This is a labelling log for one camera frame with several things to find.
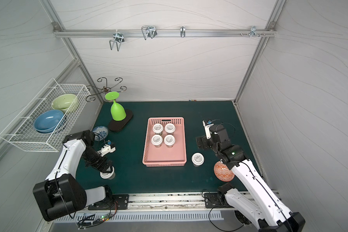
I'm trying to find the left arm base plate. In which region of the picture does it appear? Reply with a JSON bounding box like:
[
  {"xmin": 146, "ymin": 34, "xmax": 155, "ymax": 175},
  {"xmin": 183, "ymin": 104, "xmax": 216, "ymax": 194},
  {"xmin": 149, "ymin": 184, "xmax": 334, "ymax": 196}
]
[{"xmin": 88, "ymin": 194, "xmax": 129, "ymax": 210}]

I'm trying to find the aluminium rail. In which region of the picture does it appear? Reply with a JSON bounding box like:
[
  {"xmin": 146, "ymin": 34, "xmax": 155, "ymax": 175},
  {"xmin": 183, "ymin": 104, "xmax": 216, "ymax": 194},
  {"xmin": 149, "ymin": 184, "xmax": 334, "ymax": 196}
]
[
  {"xmin": 45, "ymin": 189, "xmax": 285, "ymax": 214},
  {"xmin": 52, "ymin": 22, "xmax": 277, "ymax": 39}
]

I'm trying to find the pink plastic basket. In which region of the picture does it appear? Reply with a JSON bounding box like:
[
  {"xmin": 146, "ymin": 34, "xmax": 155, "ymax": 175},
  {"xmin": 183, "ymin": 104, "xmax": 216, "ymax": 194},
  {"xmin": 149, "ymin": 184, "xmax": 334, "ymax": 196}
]
[{"xmin": 142, "ymin": 117, "xmax": 187, "ymax": 167}]

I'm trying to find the white vent strip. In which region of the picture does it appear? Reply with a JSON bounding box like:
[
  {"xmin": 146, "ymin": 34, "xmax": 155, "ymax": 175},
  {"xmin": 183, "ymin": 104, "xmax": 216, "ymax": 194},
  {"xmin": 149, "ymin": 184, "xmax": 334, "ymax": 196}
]
[{"xmin": 55, "ymin": 210, "xmax": 224, "ymax": 223}]

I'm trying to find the metal double hook middle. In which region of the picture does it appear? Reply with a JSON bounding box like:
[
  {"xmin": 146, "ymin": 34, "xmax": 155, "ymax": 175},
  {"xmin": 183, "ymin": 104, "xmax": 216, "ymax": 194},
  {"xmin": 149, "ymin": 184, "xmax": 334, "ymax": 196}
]
[{"xmin": 141, "ymin": 26, "xmax": 157, "ymax": 40}]

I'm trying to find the aluminium top rail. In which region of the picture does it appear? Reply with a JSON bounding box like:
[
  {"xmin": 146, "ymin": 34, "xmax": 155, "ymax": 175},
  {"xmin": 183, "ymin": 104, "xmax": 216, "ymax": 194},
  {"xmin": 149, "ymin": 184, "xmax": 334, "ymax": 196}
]
[{"xmin": 52, "ymin": 22, "xmax": 277, "ymax": 39}]

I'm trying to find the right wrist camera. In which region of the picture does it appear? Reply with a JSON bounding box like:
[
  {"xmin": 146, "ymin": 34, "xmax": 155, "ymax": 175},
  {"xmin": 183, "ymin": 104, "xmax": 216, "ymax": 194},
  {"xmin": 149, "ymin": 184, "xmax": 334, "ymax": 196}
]
[{"xmin": 203, "ymin": 120, "xmax": 214, "ymax": 140}]

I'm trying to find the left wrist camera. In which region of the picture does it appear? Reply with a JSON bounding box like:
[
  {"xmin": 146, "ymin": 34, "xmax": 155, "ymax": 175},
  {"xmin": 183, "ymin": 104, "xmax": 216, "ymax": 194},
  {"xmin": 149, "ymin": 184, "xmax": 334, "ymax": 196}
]
[{"xmin": 98, "ymin": 143, "xmax": 116, "ymax": 157}]

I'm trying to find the black cable right base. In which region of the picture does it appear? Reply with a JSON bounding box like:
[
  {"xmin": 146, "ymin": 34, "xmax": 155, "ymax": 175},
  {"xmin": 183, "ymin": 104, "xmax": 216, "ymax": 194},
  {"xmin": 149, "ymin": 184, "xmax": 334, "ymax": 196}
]
[{"xmin": 207, "ymin": 206, "xmax": 247, "ymax": 232}]

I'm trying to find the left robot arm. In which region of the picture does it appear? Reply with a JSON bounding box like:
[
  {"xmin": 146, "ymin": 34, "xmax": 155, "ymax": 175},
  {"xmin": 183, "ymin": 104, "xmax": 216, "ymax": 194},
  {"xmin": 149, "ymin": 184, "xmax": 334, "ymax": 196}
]
[{"xmin": 32, "ymin": 130, "xmax": 116, "ymax": 222}]

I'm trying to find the dark cup holder stand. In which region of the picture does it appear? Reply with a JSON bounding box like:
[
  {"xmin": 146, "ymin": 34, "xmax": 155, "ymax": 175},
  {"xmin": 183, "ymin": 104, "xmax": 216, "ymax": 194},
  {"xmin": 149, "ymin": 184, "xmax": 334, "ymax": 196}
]
[{"xmin": 85, "ymin": 77, "xmax": 133, "ymax": 132}]

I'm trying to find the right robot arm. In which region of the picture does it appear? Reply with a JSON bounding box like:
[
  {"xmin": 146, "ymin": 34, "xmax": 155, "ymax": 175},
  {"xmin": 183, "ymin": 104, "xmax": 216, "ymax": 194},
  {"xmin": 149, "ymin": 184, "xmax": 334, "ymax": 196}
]
[{"xmin": 196, "ymin": 121, "xmax": 305, "ymax": 232}]

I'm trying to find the metal double hook left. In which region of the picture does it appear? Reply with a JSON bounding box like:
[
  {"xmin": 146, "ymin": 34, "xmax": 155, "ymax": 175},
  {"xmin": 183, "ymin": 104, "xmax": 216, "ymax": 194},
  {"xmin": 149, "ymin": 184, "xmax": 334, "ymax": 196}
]
[{"xmin": 109, "ymin": 32, "xmax": 125, "ymax": 51}]

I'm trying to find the white wire wall basket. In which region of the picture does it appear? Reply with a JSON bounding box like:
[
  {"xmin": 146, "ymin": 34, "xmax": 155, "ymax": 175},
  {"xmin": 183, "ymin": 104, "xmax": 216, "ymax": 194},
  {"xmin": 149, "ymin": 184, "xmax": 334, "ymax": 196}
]
[{"xmin": 0, "ymin": 79, "xmax": 90, "ymax": 152}]

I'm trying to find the small metal hook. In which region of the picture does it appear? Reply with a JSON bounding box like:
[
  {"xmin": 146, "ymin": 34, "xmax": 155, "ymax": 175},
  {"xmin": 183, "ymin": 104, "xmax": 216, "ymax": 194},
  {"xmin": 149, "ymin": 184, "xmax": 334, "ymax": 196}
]
[{"xmin": 180, "ymin": 26, "xmax": 186, "ymax": 38}]

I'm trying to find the metal hook right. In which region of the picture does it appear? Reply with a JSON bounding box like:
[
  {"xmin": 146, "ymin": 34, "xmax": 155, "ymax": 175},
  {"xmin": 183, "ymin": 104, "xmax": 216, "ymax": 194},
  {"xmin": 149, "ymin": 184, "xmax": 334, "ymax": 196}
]
[{"xmin": 240, "ymin": 26, "xmax": 265, "ymax": 38}]

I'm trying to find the green yogurt cup white lid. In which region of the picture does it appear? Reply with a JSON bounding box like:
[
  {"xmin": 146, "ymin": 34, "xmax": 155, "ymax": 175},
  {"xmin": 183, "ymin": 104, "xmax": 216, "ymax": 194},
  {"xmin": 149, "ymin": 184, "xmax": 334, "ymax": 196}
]
[{"xmin": 152, "ymin": 123, "xmax": 164, "ymax": 135}]

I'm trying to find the green plastic goblet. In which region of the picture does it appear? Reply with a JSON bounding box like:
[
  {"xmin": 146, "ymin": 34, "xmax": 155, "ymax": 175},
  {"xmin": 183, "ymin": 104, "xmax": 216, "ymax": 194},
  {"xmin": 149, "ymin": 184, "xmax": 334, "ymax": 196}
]
[{"xmin": 105, "ymin": 91, "xmax": 127, "ymax": 121}]

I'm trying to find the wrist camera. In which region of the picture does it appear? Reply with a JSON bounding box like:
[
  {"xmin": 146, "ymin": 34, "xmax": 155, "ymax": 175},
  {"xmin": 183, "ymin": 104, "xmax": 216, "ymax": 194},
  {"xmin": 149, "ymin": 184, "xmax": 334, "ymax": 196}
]
[
  {"xmin": 98, "ymin": 143, "xmax": 116, "ymax": 157},
  {"xmin": 203, "ymin": 120, "xmax": 214, "ymax": 140}
]

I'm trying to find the cable bundle left base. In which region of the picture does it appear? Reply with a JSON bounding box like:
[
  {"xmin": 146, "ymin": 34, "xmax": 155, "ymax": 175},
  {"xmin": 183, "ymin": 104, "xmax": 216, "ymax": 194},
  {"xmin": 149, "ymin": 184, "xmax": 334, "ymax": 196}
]
[{"xmin": 76, "ymin": 201, "xmax": 118, "ymax": 230}]

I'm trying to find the light green bowl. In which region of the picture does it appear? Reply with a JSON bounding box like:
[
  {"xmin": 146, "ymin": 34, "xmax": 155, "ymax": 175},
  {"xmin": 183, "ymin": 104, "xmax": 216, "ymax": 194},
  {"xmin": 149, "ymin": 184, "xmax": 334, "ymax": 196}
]
[{"xmin": 51, "ymin": 94, "xmax": 79, "ymax": 114}]

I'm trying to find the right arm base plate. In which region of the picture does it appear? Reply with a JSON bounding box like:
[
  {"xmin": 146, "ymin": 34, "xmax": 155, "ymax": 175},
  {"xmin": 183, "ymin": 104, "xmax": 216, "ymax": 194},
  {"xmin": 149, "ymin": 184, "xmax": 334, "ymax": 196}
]
[{"xmin": 201, "ymin": 191, "xmax": 232, "ymax": 209}]

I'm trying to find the metal double hook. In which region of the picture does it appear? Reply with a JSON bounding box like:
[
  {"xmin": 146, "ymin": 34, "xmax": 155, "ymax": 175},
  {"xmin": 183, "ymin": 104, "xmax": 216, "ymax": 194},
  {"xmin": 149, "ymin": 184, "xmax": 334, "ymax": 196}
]
[
  {"xmin": 141, "ymin": 26, "xmax": 157, "ymax": 40},
  {"xmin": 109, "ymin": 32, "xmax": 125, "ymax": 51}
]

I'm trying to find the blue white floral bowl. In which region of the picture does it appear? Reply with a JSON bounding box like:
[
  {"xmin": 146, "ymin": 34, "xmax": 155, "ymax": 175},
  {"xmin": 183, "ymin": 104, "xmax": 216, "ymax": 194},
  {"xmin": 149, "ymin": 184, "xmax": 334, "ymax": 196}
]
[{"xmin": 92, "ymin": 126, "xmax": 108, "ymax": 142}]

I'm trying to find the aluminium front rail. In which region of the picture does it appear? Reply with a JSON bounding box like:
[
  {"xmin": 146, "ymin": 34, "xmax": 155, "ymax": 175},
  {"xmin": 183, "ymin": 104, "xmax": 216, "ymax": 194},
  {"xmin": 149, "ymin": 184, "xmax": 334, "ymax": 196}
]
[{"xmin": 45, "ymin": 189, "xmax": 285, "ymax": 214}]

